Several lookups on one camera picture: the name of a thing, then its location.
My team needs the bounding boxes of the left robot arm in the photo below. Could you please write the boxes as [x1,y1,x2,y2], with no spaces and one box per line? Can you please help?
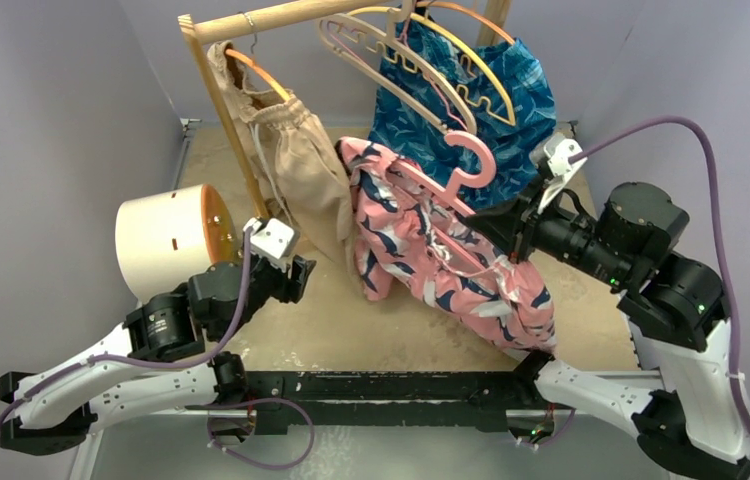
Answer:
[0,254,316,456]

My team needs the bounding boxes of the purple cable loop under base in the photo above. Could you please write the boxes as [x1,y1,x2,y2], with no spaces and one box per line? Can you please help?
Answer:
[206,397,317,472]

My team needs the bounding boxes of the white cylinder with orange lid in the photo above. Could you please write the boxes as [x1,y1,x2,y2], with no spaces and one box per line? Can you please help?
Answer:
[114,184,239,303]

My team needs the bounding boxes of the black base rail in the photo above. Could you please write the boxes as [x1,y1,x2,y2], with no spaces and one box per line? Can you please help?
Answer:
[90,368,641,437]

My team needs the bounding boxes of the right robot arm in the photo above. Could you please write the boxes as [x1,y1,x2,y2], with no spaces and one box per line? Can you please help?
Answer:
[466,181,750,479]

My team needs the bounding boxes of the beige drawstring shorts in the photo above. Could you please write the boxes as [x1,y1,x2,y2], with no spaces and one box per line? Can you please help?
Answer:
[206,42,356,272]

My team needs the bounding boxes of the beige plastic hanger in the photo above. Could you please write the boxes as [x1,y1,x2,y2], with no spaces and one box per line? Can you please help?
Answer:
[316,0,480,136]

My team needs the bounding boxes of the pink floral shorts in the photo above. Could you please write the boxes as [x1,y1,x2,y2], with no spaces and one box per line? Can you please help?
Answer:
[335,137,557,358]

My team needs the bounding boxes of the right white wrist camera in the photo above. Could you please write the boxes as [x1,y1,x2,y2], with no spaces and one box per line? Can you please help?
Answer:
[529,132,586,213]

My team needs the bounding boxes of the pink plastic hanger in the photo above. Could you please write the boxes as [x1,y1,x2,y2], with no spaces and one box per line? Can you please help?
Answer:
[390,129,498,217]

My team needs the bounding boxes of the blue shark print shorts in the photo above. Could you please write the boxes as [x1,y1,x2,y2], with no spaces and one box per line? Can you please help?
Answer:
[368,20,557,209]

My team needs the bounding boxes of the yellow wavy hanger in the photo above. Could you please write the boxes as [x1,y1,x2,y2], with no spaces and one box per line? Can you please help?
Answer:
[348,5,518,127]

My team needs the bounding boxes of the orange hanger with beige shorts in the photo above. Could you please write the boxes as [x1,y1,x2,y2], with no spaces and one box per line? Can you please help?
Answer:
[224,47,291,102]

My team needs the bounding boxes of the wooden clothes rack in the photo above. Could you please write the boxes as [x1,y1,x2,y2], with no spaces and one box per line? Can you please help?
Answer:
[177,0,513,227]

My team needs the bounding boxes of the orange hanger with blue shorts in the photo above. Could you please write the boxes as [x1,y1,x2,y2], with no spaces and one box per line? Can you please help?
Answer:
[419,1,516,46]

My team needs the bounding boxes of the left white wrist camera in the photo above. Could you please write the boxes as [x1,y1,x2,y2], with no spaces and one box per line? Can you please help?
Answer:
[242,218,300,272]

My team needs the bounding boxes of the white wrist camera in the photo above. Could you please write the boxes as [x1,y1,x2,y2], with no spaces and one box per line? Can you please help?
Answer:
[242,218,300,272]
[529,132,586,213]

